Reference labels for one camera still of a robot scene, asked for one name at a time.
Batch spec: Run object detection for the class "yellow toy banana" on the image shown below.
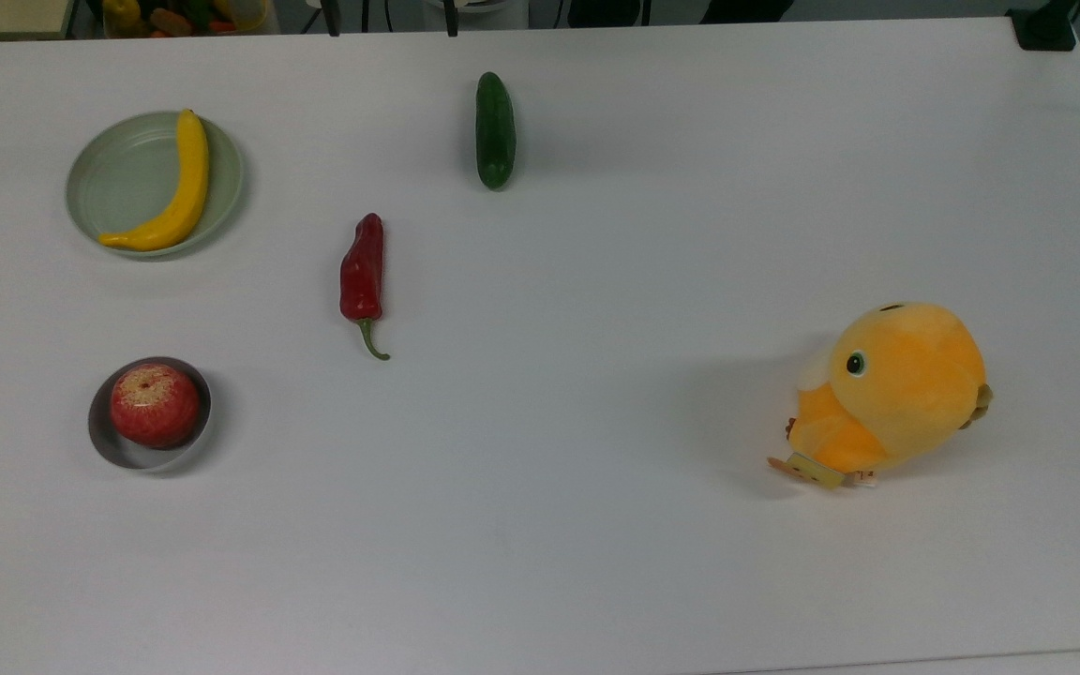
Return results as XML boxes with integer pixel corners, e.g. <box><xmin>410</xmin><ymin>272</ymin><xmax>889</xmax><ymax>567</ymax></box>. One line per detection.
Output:
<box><xmin>97</xmin><ymin>109</ymin><xmax>211</xmax><ymax>252</ymax></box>

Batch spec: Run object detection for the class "dark green cucumber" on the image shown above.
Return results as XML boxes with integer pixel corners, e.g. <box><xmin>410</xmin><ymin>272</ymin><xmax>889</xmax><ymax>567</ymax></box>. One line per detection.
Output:
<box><xmin>475</xmin><ymin>71</ymin><xmax>518</xmax><ymax>191</ymax></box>

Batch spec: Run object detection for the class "pale green round plate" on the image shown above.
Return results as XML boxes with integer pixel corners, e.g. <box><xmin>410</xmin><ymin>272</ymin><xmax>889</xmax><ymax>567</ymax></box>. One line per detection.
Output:
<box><xmin>65</xmin><ymin>111</ymin><xmax>247</xmax><ymax>259</ymax></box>

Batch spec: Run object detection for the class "black table clamp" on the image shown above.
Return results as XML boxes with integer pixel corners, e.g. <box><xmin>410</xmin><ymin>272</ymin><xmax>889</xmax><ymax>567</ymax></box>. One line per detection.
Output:
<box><xmin>1007</xmin><ymin>0</ymin><xmax>1080</xmax><ymax>53</ymax></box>

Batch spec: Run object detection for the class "orange plush bird toy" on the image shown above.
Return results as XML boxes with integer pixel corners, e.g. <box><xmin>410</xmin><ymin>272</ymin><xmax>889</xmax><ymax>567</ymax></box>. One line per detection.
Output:
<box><xmin>767</xmin><ymin>301</ymin><xmax>995</xmax><ymax>490</ymax></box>

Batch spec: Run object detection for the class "small grey bowl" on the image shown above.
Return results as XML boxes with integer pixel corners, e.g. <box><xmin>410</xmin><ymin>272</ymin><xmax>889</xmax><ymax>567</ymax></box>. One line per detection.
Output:
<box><xmin>87</xmin><ymin>356</ymin><xmax>214</xmax><ymax>473</ymax></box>

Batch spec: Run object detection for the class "red chili pepper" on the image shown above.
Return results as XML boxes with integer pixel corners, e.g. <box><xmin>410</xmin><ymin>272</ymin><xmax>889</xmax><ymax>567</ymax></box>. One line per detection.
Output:
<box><xmin>339</xmin><ymin>213</ymin><xmax>392</xmax><ymax>362</ymax></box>

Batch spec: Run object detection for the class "red apple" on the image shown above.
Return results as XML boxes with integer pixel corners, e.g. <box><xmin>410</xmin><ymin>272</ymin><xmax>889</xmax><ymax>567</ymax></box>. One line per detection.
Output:
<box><xmin>110</xmin><ymin>363</ymin><xmax>201</xmax><ymax>449</ymax></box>

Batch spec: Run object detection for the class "clear box of toy produce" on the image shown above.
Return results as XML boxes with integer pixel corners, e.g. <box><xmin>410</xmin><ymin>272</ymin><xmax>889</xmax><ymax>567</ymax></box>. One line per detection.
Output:
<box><xmin>102</xmin><ymin>0</ymin><xmax>276</xmax><ymax>39</ymax></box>

